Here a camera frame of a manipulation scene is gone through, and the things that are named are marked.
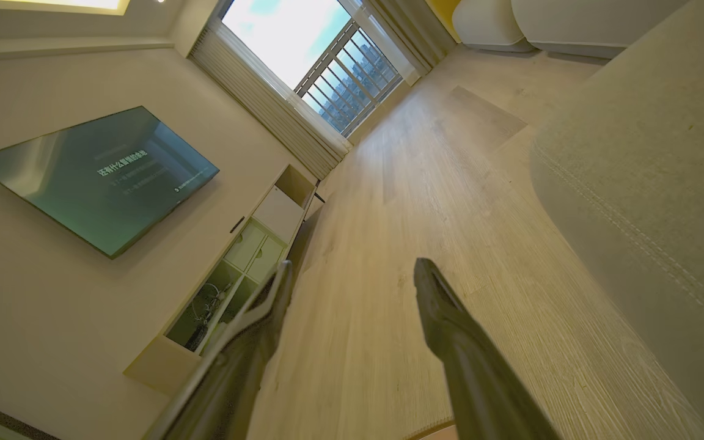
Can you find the beige pleated curtain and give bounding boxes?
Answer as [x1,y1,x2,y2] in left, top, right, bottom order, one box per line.
[190,27,353,180]
[364,0,458,74]

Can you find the wall-mounted flat television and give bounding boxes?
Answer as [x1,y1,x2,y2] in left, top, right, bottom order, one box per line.
[0,106,220,260]

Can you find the balcony metal railing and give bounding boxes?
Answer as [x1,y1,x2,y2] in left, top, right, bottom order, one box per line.
[294,18,403,136]

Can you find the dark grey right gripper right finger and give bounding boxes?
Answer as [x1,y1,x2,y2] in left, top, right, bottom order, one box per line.
[414,257,562,440]

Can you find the recessed ceiling light panel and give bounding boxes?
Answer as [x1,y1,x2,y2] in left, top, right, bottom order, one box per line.
[0,0,131,17]

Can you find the tangled cables inside cabinet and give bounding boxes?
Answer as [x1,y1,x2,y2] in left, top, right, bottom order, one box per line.
[188,282,232,353]

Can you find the yellow sofa backrest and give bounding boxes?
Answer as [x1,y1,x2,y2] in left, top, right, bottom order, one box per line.
[425,0,463,43]

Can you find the white sheer curtain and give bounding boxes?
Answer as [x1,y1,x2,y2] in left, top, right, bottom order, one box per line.
[208,17,353,156]
[340,0,421,86]

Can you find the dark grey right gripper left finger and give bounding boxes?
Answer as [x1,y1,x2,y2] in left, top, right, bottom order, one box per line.
[143,260,293,440]

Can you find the white and green TV cabinet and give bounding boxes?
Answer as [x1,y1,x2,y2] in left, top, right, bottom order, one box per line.
[123,164,326,395]

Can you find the grey ottoman seat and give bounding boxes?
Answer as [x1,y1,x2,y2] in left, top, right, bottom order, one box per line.
[530,0,704,440]

